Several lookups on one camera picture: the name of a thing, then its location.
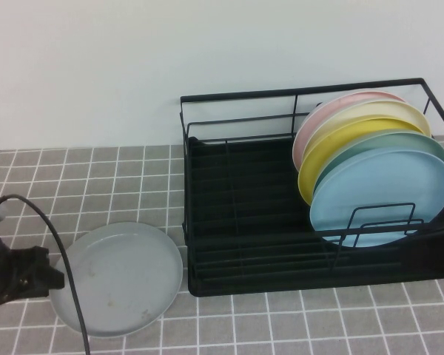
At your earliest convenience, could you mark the light blue round plate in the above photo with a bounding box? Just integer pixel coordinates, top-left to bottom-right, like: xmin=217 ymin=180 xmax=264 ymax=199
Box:
xmin=309 ymin=149 xmax=444 ymax=249

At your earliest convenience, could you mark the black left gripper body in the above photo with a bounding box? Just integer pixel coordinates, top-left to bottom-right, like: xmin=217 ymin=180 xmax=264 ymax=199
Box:
xmin=0 ymin=246 xmax=51 ymax=306

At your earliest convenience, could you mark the grey checked tablecloth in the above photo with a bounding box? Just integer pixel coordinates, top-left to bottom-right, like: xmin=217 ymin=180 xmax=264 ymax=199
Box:
xmin=0 ymin=135 xmax=444 ymax=355

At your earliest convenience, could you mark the long black cable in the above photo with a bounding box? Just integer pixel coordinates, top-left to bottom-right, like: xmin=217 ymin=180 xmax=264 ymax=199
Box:
xmin=1 ymin=194 xmax=93 ymax=355

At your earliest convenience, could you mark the yellow round plate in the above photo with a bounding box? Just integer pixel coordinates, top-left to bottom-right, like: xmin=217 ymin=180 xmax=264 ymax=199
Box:
xmin=297 ymin=116 xmax=426 ymax=206

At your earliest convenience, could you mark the black wire dish rack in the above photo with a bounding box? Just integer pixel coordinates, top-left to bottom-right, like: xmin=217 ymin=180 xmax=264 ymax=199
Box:
xmin=180 ymin=77 xmax=444 ymax=297

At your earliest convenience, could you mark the green round plate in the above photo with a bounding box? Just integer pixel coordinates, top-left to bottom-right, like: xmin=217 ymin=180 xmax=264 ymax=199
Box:
xmin=312 ymin=131 xmax=444 ymax=193

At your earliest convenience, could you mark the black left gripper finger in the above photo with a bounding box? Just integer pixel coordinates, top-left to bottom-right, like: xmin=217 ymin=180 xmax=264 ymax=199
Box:
xmin=36 ymin=264 xmax=66 ymax=297

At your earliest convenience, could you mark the pink round plate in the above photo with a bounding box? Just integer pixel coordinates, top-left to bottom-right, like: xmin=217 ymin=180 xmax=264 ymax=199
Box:
xmin=292 ymin=90 xmax=406 ymax=173

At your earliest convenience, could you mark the grey round plate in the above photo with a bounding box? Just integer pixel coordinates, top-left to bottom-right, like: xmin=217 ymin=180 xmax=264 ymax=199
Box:
xmin=50 ymin=220 xmax=185 ymax=328

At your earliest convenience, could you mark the cream round plate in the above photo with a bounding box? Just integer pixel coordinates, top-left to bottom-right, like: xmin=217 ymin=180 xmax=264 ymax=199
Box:
xmin=301 ymin=99 xmax=432 ymax=163

